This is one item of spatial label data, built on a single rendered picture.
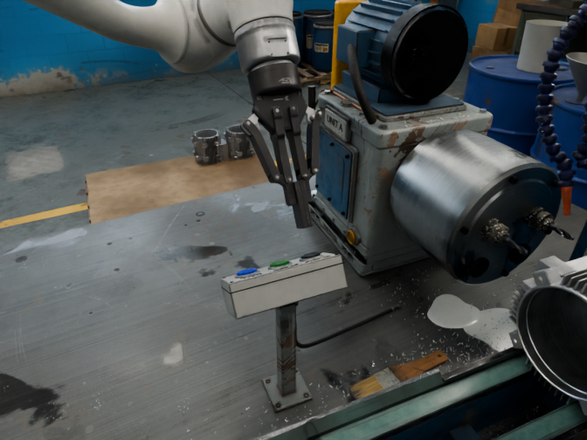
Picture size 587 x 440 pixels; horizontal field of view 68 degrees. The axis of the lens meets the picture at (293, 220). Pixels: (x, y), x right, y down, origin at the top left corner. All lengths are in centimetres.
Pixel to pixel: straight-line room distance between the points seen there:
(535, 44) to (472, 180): 203
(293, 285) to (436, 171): 35
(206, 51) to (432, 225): 48
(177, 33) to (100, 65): 515
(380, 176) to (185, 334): 51
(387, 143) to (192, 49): 40
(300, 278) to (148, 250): 63
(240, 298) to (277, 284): 5
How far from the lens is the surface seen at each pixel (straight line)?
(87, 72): 589
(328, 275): 63
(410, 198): 83
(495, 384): 74
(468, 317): 100
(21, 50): 584
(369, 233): 97
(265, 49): 64
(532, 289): 70
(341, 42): 102
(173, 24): 75
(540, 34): 274
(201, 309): 97
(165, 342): 92
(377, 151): 88
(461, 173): 78
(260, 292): 60
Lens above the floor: 147
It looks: 33 degrees down
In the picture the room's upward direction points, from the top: straight up
